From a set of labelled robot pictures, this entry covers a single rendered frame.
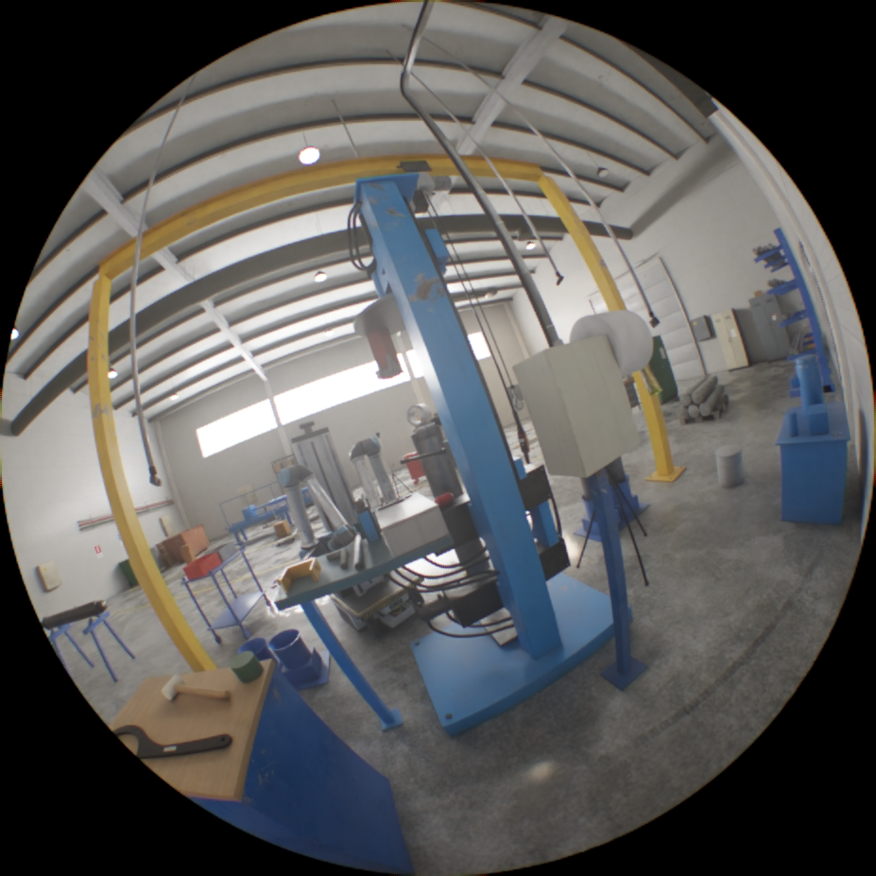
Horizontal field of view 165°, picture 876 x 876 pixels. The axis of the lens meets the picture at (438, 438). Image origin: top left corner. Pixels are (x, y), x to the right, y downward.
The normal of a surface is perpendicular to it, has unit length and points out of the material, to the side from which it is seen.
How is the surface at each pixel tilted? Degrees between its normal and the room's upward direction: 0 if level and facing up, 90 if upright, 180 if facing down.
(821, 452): 90
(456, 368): 90
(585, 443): 90
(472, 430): 90
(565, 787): 0
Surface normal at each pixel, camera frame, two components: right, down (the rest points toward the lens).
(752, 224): -0.90, 0.34
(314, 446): 0.62, -0.19
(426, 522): 0.27, -0.05
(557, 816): -0.34, -0.94
